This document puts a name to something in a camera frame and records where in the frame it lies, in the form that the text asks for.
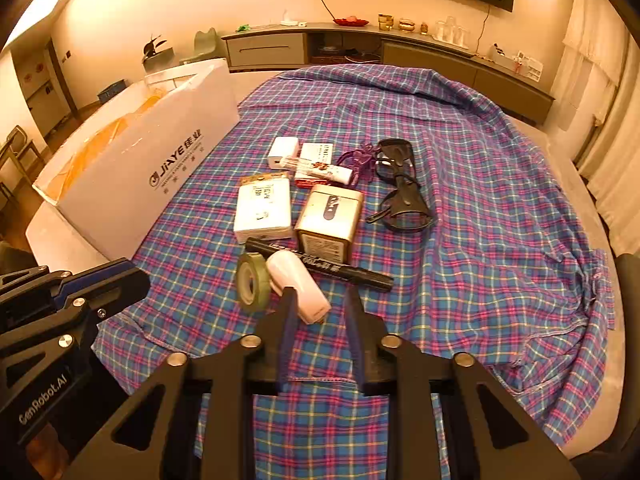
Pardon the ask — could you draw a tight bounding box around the gold tin box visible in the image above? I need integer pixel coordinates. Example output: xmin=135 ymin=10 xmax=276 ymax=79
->
xmin=294 ymin=184 xmax=364 ymax=264

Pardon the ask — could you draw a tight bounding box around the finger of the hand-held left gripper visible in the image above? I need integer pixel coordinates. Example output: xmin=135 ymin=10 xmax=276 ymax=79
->
xmin=0 ymin=267 xmax=75 ymax=311
xmin=0 ymin=257 xmax=152 ymax=403

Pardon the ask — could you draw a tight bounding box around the blue plaid blanket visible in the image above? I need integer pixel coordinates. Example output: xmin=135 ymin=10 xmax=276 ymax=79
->
xmin=95 ymin=64 xmax=617 ymax=480

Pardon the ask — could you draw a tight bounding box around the green plastic chair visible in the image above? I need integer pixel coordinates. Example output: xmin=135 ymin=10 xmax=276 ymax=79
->
xmin=192 ymin=27 xmax=227 ymax=63

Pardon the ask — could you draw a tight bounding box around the blue storage crate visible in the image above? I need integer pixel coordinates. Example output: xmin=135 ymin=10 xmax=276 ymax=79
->
xmin=97 ymin=81 xmax=126 ymax=103

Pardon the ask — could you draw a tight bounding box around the red and white small box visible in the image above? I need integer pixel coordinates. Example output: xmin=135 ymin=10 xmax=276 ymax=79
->
xmin=294 ymin=142 xmax=335 ymax=189

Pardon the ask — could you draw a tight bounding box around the wooden chair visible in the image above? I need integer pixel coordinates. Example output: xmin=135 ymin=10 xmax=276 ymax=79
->
xmin=0 ymin=126 xmax=38 ymax=201

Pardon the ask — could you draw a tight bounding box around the green tape roll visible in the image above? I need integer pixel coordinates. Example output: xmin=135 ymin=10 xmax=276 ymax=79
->
xmin=236 ymin=252 xmax=273 ymax=315

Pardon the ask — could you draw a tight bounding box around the white tray with small things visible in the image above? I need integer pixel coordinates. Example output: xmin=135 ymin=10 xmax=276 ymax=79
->
xmin=487 ymin=45 xmax=545 ymax=81

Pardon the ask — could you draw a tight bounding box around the black marker pen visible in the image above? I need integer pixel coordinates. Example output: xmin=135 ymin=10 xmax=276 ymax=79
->
xmin=245 ymin=237 xmax=395 ymax=292

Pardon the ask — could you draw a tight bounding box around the white cardboard box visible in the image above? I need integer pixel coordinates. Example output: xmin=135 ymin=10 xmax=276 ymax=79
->
xmin=32 ymin=57 xmax=242 ymax=261

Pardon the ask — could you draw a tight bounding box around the white waste bin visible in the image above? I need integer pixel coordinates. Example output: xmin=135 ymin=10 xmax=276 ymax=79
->
xmin=142 ymin=49 xmax=176 ymax=73

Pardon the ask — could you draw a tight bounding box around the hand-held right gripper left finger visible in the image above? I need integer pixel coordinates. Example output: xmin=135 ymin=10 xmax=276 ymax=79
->
xmin=60 ymin=285 xmax=301 ymax=480

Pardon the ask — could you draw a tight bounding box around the white handheld device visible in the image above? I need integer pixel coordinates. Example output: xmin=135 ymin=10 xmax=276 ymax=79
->
xmin=265 ymin=251 xmax=332 ymax=325

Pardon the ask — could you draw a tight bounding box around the grey long media cabinet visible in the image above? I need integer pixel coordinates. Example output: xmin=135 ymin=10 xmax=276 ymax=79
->
xmin=221 ymin=22 xmax=556 ymax=126

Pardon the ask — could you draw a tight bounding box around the cluster of clear glass cups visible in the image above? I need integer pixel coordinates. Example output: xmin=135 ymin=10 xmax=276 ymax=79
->
xmin=432 ymin=16 xmax=471 ymax=47

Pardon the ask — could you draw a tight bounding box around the white charger plug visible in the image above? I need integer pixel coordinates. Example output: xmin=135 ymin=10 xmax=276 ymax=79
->
xmin=268 ymin=136 xmax=301 ymax=170

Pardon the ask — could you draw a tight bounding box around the cream curtain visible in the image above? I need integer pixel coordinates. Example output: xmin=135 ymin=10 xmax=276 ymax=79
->
xmin=562 ymin=0 xmax=640 ymax=256

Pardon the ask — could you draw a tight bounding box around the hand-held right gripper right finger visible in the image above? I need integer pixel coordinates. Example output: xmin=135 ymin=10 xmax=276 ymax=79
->
xmin=342 ymin=285 xmax=582 ymax=480

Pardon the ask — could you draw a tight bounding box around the purple hair clip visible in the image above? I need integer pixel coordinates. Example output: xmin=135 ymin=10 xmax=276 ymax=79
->
xmin=336 ymin=142 xmax=378 ymax=186

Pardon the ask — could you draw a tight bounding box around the clear bottle with red label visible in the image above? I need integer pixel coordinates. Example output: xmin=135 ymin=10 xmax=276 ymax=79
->
xmin=280 ymin=155 xmax=356 ymax=186

